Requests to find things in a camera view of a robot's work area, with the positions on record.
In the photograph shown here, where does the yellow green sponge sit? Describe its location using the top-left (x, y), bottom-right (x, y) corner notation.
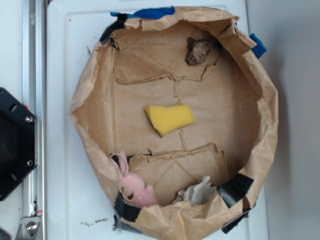
top-left (144, 104), bottom-right (195, 137)

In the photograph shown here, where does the brown paper bag bin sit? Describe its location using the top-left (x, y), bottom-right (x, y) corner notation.
top-left (70, 7), bottom-right (279, 240)

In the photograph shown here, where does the pink plush bunny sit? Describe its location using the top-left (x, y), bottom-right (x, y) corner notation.
top-left (109, 150), bottom-right (159, 208)

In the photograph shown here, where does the brown rock lump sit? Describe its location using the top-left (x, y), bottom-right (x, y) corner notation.
top-left (186, 37), bottom-right (210, 65)

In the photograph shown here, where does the crumpled white tissue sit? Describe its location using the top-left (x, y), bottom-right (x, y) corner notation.
top-left (172, 175), bottom-right (217, 205)

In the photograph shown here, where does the blue tape piece top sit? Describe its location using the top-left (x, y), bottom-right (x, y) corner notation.
top-left (110, 6), bottom-right (176, 20)

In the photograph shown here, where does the blue tape piece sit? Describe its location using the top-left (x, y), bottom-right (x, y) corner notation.
top-left (110, 6), bottom-right (176, 20)
top-left (250, 33), bottom-right (268, 59)

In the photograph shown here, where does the white plastic tray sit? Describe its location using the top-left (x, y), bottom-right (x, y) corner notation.
top-left (45, 0), bottom-right (270, 240)

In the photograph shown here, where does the blue tape piece right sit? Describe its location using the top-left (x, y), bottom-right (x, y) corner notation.
top-left (250, 33), bottom-right (268, 59)

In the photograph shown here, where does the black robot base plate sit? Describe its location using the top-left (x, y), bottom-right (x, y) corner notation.
top-left (0, 87), bottom-right (36, 201)

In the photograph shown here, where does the aluminium frame rail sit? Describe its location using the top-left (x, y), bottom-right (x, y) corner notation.
top-left (22, 0), bottom-right (49, 240)

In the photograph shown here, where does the metal corner bracket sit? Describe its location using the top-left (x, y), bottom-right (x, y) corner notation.
top-left (15, 216), bottom-right (41, 240)

